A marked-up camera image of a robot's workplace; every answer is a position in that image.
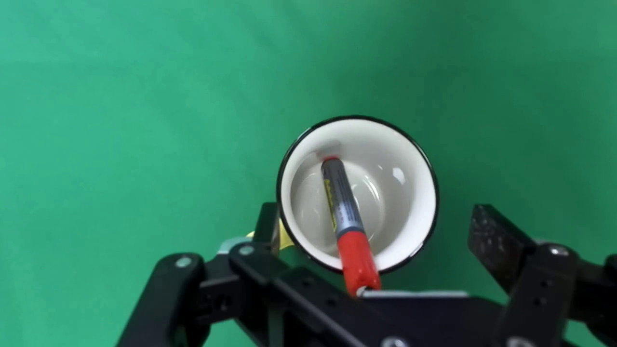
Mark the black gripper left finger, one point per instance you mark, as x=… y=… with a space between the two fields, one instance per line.
x=267 y=230

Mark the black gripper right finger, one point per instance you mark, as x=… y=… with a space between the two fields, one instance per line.
x=498 y=243

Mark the red capped marker pen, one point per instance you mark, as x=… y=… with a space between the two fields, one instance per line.
x=357 y=261

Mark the yellow cup white inside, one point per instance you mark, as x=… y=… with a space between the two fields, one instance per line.
x=392 y=182

